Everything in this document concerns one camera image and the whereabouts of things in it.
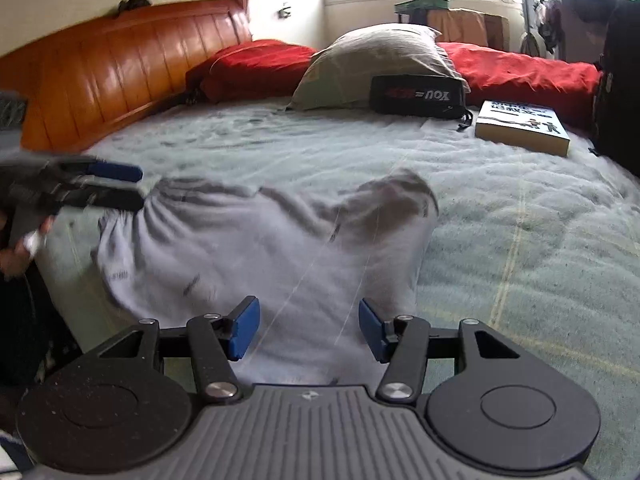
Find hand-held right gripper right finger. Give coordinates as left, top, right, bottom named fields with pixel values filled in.
left=359, top=297, right=521, bottom=403

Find black backpack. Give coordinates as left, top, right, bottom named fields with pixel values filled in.
left=589, top=2, right=640, bottom=178

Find green box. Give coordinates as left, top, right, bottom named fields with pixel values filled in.
left=394, top=0, right=451, bottom=26

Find grey pillow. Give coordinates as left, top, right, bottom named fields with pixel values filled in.
left=286, top=23, right=471, bottom=112

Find person's dark clothing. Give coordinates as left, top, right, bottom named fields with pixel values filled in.
left=0, top=260, right=81, bottom=391

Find wooden headboard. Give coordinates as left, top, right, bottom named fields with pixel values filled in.
left=0, top=0, right=253, bottom=153

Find black pencil pouch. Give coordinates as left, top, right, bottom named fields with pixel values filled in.
left=369, top=75, right=473, bottom=131

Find green checked bed blanket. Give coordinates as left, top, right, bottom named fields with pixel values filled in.
left=37, top=95, right=640, bottom=480

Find light grey pants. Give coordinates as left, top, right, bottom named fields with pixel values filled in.
left=95, top=167, right=441, bottom=388

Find red quilt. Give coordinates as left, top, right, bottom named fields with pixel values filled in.
left=437, top=41, right=603, bottom=133

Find red pillow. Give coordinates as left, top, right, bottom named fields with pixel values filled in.
left=185, top=39, right=318, bottom=105

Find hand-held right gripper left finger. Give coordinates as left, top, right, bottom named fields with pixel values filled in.
left=100, top=296, right=261, bottom=403

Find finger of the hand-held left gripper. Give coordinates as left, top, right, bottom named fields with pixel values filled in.
left=55, top=187, right=146, bottom=213
left=55, top=155, right=143, bottom=183

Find cardboard box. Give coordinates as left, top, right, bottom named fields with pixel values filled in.
left=427, top=7, right=511, bottom=53

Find person's left hand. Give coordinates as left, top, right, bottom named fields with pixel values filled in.
left=0, top=216, right=56, bottom=281

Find blue paperback book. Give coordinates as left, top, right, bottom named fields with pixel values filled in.
left=474, top=100, right=572, bottom=157

